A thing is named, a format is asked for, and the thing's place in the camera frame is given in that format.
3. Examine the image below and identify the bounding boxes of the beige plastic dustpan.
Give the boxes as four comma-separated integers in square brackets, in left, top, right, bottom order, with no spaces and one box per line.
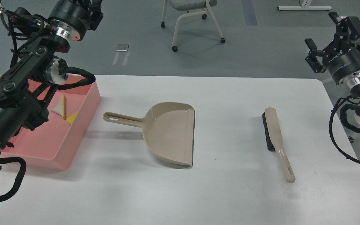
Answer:
[103,102,196,167]

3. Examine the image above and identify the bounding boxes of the yellow green sponge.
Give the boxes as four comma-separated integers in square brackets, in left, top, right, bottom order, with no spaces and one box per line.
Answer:
[66,112,78,124]

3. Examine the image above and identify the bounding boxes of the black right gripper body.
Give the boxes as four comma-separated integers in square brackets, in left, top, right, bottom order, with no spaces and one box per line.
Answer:
[322,40,360,85]

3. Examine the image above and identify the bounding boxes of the pink plastic bin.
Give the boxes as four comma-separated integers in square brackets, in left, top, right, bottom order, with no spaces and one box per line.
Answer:
[1,83,101,170]

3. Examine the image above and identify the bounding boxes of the beige hand brush black bristles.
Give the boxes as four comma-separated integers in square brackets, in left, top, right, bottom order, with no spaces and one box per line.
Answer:
[262,107,296,183]

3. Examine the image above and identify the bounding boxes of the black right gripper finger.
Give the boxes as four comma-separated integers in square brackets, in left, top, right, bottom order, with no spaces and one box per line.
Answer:
[304,38,329,73]
[328,12,360,47]

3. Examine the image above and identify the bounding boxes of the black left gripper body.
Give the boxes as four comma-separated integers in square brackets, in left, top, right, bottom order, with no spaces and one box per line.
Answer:
[48,0,102,41]

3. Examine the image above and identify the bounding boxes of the white office chair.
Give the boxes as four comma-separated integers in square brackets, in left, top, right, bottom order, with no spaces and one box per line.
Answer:
[161,0,226,52]

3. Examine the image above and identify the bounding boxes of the white table leg base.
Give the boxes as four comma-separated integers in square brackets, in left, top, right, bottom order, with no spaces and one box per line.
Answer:
[277,5,332,11]

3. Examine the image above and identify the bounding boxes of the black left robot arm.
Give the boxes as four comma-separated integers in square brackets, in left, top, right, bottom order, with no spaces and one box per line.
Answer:
[0,0,104,202]

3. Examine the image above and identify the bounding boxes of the metal floor plate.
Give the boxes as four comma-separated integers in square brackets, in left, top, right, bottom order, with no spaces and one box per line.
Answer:
[116,43,129,52]

